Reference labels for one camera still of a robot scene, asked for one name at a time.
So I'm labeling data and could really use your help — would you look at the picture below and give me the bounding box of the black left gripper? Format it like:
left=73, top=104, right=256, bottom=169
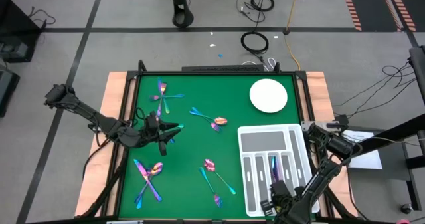
left=141, top=112, right=182, bottom=145

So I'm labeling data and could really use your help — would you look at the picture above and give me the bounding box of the orange extension cable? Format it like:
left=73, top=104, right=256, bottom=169
left=284, top=0, right=305, bottom=71

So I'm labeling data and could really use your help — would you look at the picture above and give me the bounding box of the white paper sheet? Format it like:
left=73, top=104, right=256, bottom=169
left=341, top=130, right=384, bottom=170

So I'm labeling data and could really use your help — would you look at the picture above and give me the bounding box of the black floor stand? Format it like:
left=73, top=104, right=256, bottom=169
left=169, top=0, right=195, bottom=29

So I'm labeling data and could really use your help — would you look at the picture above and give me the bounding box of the white plastic cutlery organizer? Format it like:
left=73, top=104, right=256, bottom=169
left=236, top=123, right=321, bottom=218

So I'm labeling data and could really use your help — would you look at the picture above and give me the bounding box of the green table mat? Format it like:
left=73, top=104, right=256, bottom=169
left=118, top=74, right=316, bottom=220

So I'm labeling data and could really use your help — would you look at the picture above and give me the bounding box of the black metal stand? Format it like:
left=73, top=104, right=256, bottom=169
left=341, top=112, right=425, bottom=212

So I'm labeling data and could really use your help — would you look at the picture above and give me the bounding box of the small coiled black cable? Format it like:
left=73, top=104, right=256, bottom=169
left=249, top=0, right=276, bottom=13

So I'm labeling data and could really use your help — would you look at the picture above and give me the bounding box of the grey metal bracket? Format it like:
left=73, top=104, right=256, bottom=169
left=300, top=120, right=329, bottom=128

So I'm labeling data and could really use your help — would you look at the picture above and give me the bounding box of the black power adapter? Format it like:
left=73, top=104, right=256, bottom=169
left=327, top=114, right=350, bottom=129

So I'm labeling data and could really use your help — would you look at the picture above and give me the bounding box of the black cabinet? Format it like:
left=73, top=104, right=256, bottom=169
left=0, top=0, right=43, bottom=64

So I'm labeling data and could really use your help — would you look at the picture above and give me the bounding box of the black ribbed bar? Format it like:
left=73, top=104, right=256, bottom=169
left=181, top=64, right=266, bottom=73

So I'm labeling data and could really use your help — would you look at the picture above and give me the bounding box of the black equipment case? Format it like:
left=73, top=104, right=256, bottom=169
left=0, top=67, right=21, bottom=118

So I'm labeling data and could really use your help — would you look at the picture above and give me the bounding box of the white round plate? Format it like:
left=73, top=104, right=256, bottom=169
left=249, top=78, right=288, bottom=114

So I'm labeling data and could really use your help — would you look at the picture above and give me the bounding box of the black aluminium table frame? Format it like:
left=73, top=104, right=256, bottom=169
left=78, top=59, right=359, bottom=224

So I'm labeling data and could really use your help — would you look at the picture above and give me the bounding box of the black upright post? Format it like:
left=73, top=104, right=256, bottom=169
left=408, top=45, right=425, bottom=106

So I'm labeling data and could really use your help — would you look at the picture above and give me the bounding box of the large coiled black cable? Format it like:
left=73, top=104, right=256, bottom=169
left=240, top=31, right=270, bottom=55

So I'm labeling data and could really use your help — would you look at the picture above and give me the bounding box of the grey equipment box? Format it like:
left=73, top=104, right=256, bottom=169
left=0, top=40, right=29, bottom=60

